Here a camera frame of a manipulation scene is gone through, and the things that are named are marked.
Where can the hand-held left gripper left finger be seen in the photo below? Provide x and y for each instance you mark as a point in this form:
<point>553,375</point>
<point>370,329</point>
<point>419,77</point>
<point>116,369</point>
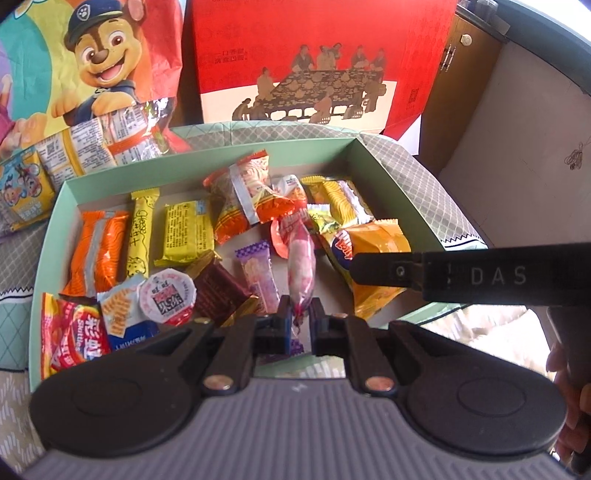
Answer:
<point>277,330</point>

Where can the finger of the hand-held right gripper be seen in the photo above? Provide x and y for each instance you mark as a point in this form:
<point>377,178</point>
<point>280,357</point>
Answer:
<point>383,270</point>

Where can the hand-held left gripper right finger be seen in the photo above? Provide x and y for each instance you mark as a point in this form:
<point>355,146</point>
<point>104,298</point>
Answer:
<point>323,332</point>

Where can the orange packet with blue logo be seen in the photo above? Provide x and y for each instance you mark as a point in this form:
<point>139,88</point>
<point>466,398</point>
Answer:
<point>378,240</point>

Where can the purple candy packet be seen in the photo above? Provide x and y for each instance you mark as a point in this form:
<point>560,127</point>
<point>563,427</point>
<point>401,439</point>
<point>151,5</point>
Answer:
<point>258,272</point>

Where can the pink sausage stick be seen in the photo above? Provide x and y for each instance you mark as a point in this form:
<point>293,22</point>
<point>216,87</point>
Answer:
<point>301,267</point>

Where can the brown chocolate packet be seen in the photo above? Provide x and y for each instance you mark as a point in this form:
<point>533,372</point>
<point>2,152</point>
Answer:
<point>217,286</point>

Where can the green cardboard box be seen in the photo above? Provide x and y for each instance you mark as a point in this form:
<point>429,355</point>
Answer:
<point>381,194</point>

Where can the green yellow cartoon packet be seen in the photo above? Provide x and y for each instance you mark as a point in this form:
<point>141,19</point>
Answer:
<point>323,220</point>

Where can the round jelly cup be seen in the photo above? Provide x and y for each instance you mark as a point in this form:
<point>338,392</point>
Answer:
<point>166,295</point>

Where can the yellow biscuit packet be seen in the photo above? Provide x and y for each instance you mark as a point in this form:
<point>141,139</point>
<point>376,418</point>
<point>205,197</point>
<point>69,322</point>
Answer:
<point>184,230</point>

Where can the orange stick snack bag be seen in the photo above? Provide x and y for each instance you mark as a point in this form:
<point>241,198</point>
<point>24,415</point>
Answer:
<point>240,198</point>

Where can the white blue waffle packet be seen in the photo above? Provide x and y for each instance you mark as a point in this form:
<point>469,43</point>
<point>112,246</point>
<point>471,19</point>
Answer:
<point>122,318</point>

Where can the red candy bag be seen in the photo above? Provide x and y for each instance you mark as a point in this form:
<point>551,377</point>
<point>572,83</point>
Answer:
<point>69,332</point>

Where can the person's right hand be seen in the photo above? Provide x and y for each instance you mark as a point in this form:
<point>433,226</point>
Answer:
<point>570,401</point>

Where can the yellow striped snack packet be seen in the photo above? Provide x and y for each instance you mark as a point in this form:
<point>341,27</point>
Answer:
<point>341,198</point>

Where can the orange red snack packet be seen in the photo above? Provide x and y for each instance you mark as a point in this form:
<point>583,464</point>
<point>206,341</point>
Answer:
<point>284,230</point>

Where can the yellow cheese stick packet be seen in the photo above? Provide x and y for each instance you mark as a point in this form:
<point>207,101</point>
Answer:
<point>138,235</point>

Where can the orange noodle snack packet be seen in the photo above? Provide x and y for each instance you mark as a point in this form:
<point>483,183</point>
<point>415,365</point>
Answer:
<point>94,254</point>

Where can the brown wooden wardrobe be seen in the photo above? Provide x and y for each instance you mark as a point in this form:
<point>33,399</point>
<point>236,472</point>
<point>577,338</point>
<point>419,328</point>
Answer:
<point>466,83</point>

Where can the red gift box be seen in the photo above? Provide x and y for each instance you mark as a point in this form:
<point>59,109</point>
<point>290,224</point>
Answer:
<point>323,27</point>

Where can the silver yellow snack packets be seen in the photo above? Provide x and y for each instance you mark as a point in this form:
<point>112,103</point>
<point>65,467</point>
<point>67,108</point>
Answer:
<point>92,143</point>

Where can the blue cartoon snack packet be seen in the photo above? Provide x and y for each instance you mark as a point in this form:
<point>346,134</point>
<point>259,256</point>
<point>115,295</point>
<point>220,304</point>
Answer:
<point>23,189</point>

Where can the cartoon dog gift bag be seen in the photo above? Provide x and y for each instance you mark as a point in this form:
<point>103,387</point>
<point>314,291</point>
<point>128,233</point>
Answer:
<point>55,60</point>

